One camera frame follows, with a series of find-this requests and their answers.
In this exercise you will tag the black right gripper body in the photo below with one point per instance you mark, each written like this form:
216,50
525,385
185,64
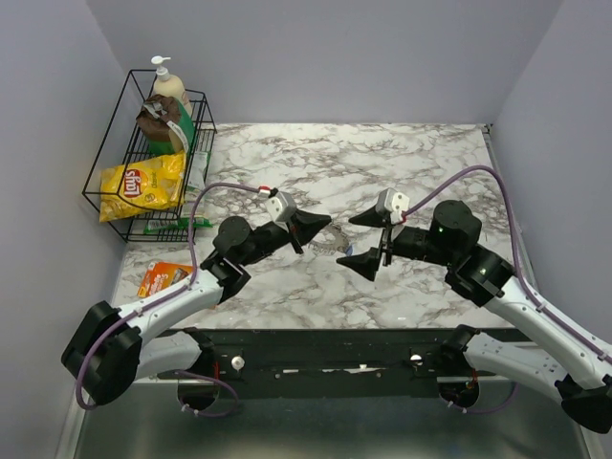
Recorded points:
412,242

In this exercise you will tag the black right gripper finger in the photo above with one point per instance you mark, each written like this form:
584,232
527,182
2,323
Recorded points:
372,218
365,264

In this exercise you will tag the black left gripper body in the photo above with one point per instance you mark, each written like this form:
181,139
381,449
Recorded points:
270,240

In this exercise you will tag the metal numbered key ring disc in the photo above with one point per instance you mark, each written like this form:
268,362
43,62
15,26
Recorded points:
330,240

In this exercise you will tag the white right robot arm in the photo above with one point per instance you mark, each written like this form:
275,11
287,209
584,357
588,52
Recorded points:
571,367

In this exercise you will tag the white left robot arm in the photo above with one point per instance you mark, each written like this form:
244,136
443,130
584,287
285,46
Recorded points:
112,347

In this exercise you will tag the green white packet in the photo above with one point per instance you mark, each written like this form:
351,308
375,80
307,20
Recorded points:
195,184

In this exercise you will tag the orange razor package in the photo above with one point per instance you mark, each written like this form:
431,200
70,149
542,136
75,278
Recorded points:
160,275

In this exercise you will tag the yellow Lays chips bag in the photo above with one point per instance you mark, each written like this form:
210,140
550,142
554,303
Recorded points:
133,189

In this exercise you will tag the brown and green bag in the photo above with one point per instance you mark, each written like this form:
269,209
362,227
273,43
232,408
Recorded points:
166,125

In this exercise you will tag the pump lotion bottle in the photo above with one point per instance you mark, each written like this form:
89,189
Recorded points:
169,85

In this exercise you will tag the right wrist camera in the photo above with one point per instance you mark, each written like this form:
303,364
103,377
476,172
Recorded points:
392,205

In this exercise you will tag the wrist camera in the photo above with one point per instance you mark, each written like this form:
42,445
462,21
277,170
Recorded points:
280,205
392,205

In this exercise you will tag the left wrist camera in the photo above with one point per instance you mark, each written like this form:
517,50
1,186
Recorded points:
280,205

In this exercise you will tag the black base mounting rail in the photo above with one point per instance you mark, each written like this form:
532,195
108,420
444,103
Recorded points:
326,364

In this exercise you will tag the black wire basket rack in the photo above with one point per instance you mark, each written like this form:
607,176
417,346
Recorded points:
124,143

